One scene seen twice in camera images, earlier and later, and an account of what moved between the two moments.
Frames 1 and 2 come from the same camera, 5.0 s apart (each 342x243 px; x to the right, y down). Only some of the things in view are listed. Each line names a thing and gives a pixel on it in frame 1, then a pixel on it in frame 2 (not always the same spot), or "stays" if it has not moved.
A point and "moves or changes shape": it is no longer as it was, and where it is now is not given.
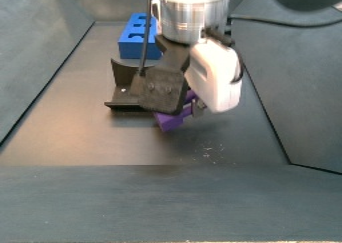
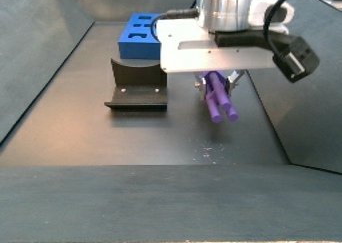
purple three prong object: x=168 y=121 moves or changes shape
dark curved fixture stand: x=126 y=69 stays
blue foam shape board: x=134 y=36 stays
